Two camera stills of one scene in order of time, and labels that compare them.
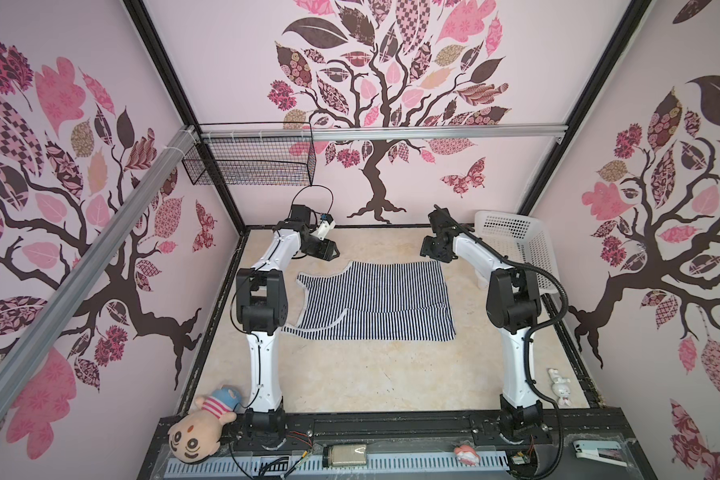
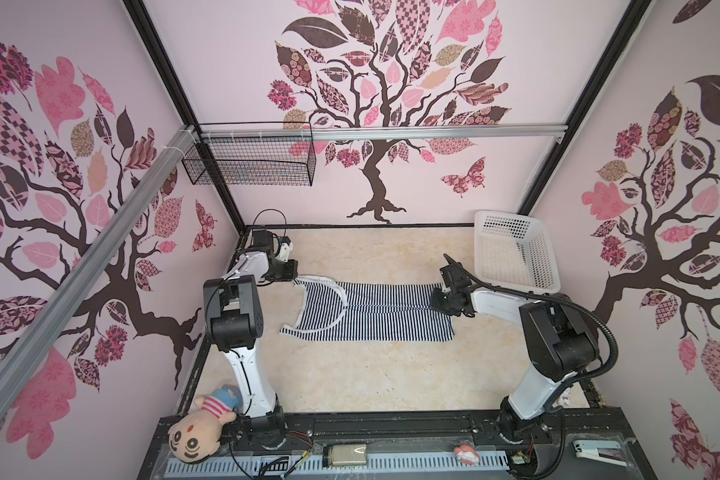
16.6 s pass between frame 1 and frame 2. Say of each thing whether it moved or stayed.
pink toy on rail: stayed
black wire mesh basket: stayed
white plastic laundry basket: stayed
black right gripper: moved
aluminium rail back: stayed
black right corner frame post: stayed
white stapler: stayed
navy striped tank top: moved
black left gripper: moved
